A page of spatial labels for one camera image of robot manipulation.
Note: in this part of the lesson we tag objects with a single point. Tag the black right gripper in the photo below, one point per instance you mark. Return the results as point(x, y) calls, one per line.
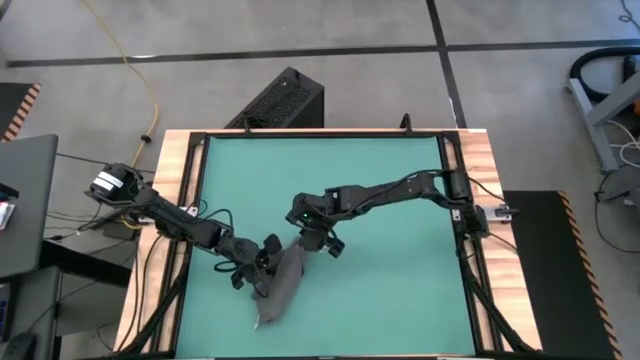
point(310, 212)

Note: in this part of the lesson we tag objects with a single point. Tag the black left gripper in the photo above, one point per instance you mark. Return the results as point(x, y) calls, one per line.
point(250, 257)

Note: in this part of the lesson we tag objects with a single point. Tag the grey waffle-weave towel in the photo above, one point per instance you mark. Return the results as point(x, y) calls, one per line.
point(282, 290)

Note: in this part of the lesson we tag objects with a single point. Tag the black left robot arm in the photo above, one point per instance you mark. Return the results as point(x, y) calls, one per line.
point(170, 220)

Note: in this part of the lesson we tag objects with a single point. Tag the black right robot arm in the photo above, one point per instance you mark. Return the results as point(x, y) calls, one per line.
point(400, 187)

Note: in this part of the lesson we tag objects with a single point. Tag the black computer tower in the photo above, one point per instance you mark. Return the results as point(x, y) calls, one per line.
point(280, 102)

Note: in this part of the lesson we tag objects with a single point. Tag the black hazard-striped floor mat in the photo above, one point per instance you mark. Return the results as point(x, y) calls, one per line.
point(12, 107)
point(555, 280)

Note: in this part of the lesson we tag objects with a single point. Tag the grey side desk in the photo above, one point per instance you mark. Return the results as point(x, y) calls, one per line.
point(25, 200)

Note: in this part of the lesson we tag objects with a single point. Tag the grey metal stand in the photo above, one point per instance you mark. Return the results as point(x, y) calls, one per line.
point(592, 125)

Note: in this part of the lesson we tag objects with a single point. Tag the white metal mounting bracket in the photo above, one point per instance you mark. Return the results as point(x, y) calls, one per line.
point(495, 212)
point(189, 211)

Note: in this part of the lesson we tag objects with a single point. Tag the black table frame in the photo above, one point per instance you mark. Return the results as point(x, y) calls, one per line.
point(375, 134)

